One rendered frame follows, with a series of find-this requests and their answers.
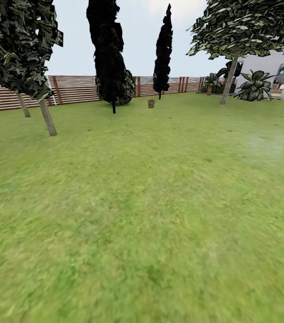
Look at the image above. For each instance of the wicker basket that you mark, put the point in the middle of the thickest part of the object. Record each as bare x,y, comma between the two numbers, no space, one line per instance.
151,103

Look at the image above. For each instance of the bush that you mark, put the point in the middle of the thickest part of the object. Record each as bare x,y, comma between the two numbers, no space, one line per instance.
253,89
129,83
237,75
225,71
210,82

